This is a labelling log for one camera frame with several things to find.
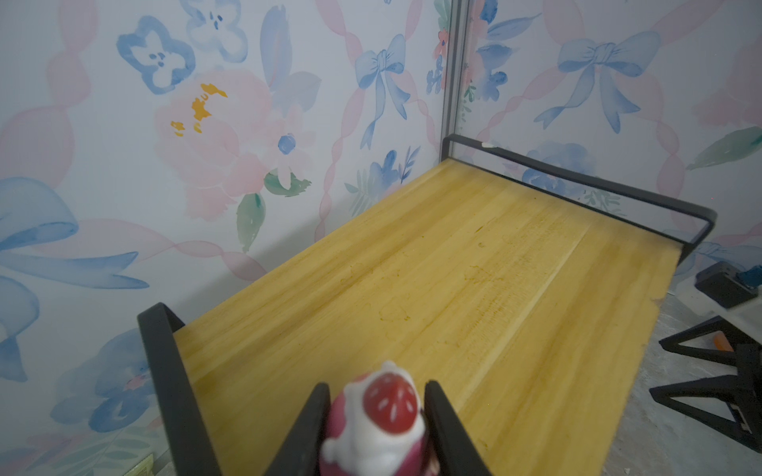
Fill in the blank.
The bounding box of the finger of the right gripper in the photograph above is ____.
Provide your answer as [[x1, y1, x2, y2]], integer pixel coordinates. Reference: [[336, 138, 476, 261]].
[[659, 317, 759, 366], [649, 376, 761, 453]]

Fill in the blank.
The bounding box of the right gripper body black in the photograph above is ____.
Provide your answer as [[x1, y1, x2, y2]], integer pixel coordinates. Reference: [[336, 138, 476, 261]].
[[735, 344, 761, 438]]

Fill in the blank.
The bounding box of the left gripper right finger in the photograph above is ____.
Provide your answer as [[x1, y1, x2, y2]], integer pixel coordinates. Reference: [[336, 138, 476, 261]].
[[424, 380, 491, 476]]

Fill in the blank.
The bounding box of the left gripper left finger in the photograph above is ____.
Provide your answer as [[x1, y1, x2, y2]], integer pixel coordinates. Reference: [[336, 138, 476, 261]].
[[265, 383, 331, 476]]

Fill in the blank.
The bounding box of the pink bear strawberry hat figure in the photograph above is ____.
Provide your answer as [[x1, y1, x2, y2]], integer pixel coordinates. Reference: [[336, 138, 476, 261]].
[[319, 361, 441, 476]]

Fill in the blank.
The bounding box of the wooden shelf black metal frame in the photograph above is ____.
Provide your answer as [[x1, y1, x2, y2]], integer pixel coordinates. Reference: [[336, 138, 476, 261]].
[[138, 135, 716, 475]]

